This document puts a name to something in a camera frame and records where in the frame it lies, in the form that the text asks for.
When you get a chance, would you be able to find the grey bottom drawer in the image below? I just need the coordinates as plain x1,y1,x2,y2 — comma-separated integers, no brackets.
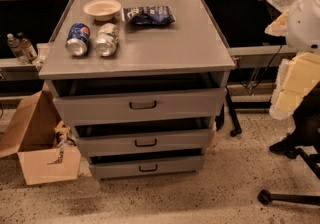
89,149,204,180

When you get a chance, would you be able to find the grey drawer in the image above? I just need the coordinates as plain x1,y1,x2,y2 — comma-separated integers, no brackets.
73,117,213,157
54,73,225,127
89,149,204,180

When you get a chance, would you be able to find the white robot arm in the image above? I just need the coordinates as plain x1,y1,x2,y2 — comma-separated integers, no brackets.
265,0,320,120

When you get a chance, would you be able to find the grey drawer cabinet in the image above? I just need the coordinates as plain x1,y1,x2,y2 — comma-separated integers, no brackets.
38,0,237,181

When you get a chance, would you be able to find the grey top drawer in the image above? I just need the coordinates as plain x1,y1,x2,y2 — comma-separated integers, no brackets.
54,73,225,127

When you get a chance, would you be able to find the grey middle drawer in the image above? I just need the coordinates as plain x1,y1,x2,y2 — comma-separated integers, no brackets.
73,117,213,157

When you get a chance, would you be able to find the open cardboard box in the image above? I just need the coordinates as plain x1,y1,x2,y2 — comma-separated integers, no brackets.
0,88,81,185

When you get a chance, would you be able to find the green white soda can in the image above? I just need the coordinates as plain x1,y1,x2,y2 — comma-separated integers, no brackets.
95,23,119,57

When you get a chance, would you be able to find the blue chip bag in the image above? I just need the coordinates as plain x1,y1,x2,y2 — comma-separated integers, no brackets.
122,5,176,25

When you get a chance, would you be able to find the blue pepsi can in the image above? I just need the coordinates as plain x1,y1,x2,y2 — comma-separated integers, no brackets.
65,23,90,56

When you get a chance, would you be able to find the white paper bowl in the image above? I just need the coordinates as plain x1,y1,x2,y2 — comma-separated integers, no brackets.
83,0,121,21

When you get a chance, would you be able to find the black laptop stand table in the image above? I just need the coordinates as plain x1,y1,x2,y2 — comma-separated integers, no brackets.
225,0,320,137

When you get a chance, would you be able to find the brown drink bottle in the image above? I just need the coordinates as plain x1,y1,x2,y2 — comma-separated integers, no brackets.
17,32,37,61

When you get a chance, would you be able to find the black office chair base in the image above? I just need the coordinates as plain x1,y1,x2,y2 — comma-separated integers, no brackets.
257,134,320,207

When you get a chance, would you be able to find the clear plastic water bottle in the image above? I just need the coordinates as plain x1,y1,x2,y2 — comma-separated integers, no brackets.
7,33,29,65

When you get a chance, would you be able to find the black hanging cable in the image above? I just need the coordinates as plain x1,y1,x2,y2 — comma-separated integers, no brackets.
235,44,284,91

